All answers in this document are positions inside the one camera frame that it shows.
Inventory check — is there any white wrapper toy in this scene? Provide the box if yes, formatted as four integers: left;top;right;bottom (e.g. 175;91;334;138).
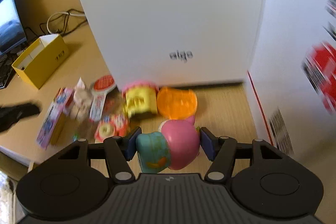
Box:
70;78;93;123

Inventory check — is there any pink and teal squishy toy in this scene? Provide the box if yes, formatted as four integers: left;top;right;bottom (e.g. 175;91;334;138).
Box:
136;115;201;173

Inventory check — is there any red white round lid container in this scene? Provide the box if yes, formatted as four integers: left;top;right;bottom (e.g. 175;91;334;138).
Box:
89;75;116;122

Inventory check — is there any yellow pink cupcake toy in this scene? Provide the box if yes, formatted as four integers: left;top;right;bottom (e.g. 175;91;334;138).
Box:
122;81;159;118

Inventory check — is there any orange pumpkin toy half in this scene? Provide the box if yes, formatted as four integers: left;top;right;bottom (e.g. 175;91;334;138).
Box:
157;87;198;119

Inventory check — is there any black keyboard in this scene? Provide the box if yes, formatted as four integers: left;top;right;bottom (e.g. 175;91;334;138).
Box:
0;55;15;89

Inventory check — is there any green candy packet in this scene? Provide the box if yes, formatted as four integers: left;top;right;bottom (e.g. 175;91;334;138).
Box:
73;134;80;141

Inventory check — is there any left white drawer front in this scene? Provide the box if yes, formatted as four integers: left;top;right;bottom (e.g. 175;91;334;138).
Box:
0;146;34;167

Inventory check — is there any yellow cardboard box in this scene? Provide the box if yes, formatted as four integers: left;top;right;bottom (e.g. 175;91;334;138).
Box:
12;34;70;89

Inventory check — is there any black computer monitor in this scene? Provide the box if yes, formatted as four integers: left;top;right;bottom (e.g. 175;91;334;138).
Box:
0;0;27;56

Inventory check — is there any white courier envelope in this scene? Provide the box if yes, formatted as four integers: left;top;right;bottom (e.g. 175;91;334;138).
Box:
245;0;335;162

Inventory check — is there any white computer case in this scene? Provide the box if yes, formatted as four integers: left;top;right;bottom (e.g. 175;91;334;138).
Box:
80;0;263;88

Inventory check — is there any white cable bundle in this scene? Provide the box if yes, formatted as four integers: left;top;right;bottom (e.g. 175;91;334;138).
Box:
39;9;88;37

